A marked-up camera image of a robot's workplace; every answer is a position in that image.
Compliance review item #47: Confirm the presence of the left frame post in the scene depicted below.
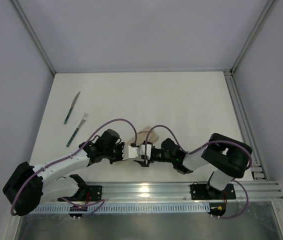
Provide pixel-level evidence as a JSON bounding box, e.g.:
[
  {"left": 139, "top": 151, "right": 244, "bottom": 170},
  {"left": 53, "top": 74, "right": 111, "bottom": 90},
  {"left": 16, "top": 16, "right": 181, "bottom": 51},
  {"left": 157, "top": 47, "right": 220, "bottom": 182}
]
[{"left": 9, "top": 0, "right": 57, "bottom": 76}]

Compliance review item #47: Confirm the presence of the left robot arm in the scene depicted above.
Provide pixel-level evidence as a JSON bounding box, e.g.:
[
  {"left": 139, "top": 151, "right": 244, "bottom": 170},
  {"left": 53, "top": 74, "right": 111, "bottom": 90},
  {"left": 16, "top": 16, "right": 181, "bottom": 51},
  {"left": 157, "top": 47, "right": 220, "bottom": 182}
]
[{"left": 2, "top": 129, "right": 125, "bottom": 217}]

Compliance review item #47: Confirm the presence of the silver fork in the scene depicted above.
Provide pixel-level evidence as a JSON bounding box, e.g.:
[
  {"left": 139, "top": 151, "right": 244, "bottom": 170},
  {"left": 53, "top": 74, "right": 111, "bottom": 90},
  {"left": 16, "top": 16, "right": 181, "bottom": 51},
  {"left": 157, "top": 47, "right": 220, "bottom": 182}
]
[{"left": 66, "top": 112, "right": 88, "bottom": 148}]

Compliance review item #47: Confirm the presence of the controller board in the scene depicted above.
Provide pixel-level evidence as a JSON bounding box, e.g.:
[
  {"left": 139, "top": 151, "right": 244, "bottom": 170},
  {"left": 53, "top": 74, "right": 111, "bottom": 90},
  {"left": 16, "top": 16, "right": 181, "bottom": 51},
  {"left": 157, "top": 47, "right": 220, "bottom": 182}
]
[
  {"left": 208, "top": 203, "right": 227, "bottom": 219},
  {"left": 68, "top": 205, "right": 88, "bottom": 220}
]

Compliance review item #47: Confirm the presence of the front aluminium rail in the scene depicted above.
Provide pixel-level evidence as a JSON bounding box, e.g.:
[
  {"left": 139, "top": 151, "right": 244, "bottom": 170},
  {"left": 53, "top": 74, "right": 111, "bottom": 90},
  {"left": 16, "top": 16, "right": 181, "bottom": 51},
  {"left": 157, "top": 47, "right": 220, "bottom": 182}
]
[{"left": 9, "top": 181, "right": 283, "bottom": 205}]

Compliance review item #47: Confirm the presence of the right controller board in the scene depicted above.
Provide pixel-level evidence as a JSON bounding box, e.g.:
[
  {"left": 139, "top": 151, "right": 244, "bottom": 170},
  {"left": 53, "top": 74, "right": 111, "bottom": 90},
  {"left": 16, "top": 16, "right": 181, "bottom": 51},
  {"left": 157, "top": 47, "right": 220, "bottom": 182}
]
[{"left": 208, "top": 203, "right": 227, "bottom": 219}]

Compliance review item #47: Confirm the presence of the right aluminium side rail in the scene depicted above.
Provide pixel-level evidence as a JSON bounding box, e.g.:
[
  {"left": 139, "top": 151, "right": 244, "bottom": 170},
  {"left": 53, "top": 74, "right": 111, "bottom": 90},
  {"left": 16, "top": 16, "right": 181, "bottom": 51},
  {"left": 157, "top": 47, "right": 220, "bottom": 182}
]
[{"left": 223, "top": 70, "right": 268, "bottom": 181}]

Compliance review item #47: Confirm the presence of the slotted cable duct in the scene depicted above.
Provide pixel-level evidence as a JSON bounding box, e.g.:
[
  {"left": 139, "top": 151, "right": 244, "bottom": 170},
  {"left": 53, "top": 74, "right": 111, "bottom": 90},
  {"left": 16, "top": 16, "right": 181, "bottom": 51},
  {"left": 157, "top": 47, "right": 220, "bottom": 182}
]
[{"left": 31, "top": 202, "right": 209, "bottom": 214}]

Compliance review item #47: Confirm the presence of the frame post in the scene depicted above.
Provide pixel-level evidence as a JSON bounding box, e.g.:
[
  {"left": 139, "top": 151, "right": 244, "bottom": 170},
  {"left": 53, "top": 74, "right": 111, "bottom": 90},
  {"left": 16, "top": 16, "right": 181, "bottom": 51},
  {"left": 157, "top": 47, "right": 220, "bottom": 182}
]
[
  {"left": 9, "top": 0, "right": 57, "bottom": 76},
  {"left": 230, "top": 0, "right": 278, "bottom": 75}
]

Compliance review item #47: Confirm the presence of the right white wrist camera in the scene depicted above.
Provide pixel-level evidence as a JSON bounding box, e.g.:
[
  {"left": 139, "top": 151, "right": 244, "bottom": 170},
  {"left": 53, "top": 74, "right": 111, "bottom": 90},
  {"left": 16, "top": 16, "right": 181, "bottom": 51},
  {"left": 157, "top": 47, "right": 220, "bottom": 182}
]
[{"left": 139, "top": 144, "right": 152, "bottom": 160}]

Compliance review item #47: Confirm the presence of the beige cloth napkin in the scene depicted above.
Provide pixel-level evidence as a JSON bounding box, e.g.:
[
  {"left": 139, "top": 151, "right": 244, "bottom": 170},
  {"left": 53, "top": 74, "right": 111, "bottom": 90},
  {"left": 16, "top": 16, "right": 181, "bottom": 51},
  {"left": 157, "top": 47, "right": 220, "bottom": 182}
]
[{"left": 126, "top": 126, "right": 159, "bottom": 146}]

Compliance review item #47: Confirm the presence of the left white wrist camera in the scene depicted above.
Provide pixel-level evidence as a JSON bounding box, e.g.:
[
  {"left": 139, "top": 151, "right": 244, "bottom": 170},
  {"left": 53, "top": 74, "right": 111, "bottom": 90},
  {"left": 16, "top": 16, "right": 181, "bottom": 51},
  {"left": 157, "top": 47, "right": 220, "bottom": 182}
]
[{"left": 122, "top": 145, "right": 140, "bottom": 160}]

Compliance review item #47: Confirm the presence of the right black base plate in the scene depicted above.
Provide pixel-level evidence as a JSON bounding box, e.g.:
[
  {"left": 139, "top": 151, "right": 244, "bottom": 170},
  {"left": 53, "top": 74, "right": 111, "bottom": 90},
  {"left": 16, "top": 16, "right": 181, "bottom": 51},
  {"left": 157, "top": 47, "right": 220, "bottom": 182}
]
[{"left": 189, "top": 183, "right": 237, "bottom": 200}]

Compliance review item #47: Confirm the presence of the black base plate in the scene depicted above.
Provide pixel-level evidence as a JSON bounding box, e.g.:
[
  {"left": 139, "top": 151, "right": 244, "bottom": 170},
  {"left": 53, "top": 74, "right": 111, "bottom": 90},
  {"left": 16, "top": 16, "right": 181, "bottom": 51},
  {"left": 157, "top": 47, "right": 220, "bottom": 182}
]
[
  {"left": 189, "top": 183, "right": 237, "bottom": 200},
  {"left": 65, "top": 185, "right": 103, "bottom": 203}
]

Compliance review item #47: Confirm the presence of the green handled knife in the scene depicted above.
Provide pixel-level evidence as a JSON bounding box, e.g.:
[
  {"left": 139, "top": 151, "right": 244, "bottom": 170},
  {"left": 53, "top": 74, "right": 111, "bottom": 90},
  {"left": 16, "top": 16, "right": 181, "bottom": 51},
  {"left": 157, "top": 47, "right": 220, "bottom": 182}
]
[{"left": 63, "top": 91, "right": 81, "bottom": 125}]

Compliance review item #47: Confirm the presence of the left controller board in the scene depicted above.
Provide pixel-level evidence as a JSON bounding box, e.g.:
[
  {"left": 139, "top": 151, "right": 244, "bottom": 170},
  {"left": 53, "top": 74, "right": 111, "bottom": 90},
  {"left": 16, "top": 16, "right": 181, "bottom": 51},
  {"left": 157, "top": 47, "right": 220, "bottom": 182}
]
[{"left": 68, "top": 205, "right": 88, "bottom": 220}]

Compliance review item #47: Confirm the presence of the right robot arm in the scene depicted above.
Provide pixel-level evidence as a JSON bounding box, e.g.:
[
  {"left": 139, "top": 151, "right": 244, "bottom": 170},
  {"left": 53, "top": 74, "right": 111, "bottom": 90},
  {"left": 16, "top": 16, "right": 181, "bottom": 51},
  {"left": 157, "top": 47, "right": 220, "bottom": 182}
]
[{"left": 136, "top": 133, "right": 253, "bottom": 200}]

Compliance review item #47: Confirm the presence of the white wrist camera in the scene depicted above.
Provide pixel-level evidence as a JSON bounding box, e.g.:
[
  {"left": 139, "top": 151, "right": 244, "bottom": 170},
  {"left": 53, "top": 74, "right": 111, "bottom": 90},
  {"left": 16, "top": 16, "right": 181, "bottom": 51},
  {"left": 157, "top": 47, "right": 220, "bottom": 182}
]
[
  {"left": 122, "top": 145, "right": 140, "bottom": 160},
  {"left": 139, "top": 144, "right": 152, "bottom": 160}
]

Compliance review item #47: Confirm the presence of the right frame post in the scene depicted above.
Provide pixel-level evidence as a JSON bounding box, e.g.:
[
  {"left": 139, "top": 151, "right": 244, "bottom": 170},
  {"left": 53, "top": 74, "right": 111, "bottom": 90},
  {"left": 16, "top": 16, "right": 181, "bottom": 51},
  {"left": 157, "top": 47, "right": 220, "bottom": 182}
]
[{"left": 230, "top": 0, "right": 278, "bottom": 75}]

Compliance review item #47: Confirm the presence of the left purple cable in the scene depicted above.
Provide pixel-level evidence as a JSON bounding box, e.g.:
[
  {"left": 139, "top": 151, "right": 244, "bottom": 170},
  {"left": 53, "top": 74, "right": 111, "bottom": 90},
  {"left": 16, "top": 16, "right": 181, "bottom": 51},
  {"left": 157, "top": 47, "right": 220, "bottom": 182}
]
[{"left": 10, "top": 118, "right": 139, "bottom": 220}]

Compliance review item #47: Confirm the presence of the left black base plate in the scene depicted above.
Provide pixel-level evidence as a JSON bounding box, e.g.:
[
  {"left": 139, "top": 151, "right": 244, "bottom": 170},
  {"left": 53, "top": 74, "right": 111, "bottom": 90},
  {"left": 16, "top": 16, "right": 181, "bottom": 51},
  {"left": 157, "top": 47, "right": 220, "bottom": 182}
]
[{"left": 65, "top": 185, "right": 103, "bottom": 203}]

